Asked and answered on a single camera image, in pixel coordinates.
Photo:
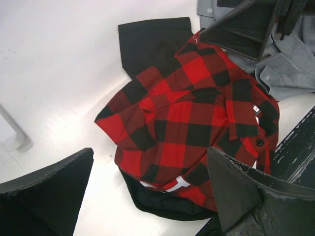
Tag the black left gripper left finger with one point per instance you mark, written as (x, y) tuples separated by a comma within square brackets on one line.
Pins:
[(46, 202)]

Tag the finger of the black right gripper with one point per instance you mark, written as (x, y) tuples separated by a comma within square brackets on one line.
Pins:
[(246, 29)]

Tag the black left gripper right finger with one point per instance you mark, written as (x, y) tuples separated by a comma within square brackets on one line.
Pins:
[(252, 203)]

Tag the red black plaid shirt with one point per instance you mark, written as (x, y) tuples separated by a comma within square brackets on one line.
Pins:
[(164, 121)]

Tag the grey shirt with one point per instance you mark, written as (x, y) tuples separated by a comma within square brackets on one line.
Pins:
[(287, 67)]

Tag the white rack foot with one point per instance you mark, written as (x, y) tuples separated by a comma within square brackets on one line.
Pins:
[(12, 136)]

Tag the black garment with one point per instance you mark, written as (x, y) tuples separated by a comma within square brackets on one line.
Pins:
[(150, 42)]

